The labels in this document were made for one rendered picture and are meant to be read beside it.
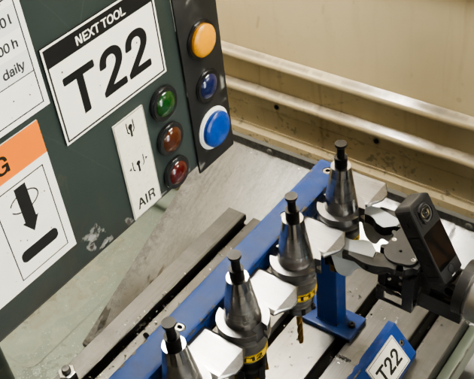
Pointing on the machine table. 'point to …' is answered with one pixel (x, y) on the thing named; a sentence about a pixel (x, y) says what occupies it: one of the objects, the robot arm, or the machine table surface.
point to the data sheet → (9, 71)
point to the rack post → (333, 307)
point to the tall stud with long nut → (68, 372)
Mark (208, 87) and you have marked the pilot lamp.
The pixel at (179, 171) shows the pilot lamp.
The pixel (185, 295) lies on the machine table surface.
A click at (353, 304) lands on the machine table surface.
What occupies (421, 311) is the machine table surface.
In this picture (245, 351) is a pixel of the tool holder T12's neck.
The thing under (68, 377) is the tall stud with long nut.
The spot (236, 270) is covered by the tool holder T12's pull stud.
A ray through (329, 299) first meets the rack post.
